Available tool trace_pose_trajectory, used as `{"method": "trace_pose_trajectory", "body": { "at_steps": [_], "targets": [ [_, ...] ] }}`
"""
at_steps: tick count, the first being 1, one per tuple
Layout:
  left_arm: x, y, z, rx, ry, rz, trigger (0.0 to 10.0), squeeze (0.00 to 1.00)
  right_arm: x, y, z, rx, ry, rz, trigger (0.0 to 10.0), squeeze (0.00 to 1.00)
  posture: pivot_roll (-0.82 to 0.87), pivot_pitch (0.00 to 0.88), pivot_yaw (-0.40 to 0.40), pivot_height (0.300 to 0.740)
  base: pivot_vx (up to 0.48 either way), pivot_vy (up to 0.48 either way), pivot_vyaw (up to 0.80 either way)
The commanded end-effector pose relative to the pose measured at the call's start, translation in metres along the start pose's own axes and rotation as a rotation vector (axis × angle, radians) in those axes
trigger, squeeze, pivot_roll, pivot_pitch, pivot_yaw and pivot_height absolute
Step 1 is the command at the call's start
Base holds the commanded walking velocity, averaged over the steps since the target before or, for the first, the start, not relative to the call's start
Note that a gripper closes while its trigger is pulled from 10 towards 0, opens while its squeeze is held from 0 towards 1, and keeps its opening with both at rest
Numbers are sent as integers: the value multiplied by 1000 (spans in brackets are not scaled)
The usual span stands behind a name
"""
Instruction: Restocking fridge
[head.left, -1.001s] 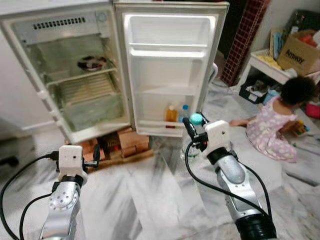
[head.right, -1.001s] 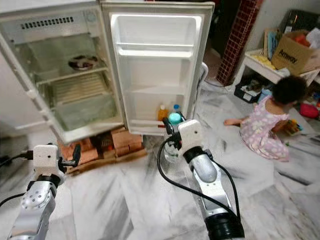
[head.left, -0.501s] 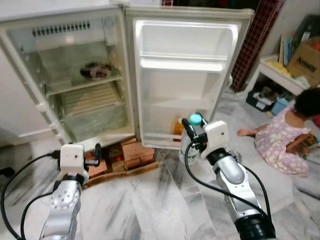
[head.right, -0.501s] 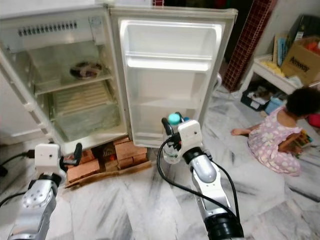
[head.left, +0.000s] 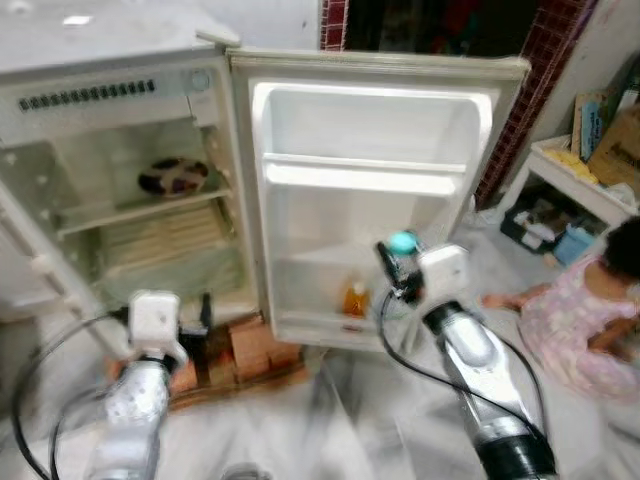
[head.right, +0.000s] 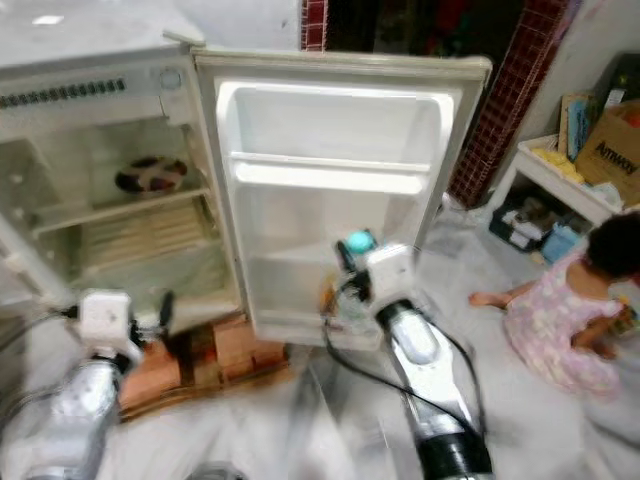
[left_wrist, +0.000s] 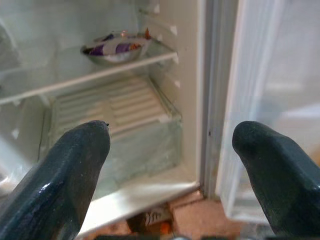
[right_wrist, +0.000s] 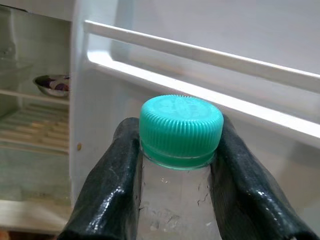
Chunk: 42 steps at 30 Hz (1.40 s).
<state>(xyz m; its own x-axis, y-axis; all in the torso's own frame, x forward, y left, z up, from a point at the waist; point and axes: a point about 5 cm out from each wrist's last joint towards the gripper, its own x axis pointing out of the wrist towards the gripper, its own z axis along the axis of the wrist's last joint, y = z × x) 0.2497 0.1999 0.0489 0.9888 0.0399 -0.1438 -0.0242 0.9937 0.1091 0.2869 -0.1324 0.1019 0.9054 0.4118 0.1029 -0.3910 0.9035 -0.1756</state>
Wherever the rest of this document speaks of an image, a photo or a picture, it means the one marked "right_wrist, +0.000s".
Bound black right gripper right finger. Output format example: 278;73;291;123
210;115;320;240

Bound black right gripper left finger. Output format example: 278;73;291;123
56;116;144;240

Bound clear bottle with green cap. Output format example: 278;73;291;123
136;94;225;240

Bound grey fridge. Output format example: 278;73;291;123
0;0;320;240

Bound white fridge shelf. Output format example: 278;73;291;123
0;87;71;106

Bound steel bowl with purple fruit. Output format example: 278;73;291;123
32;74;71;98

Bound white fridge door shelf rail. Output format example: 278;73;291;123
83;19;320;144

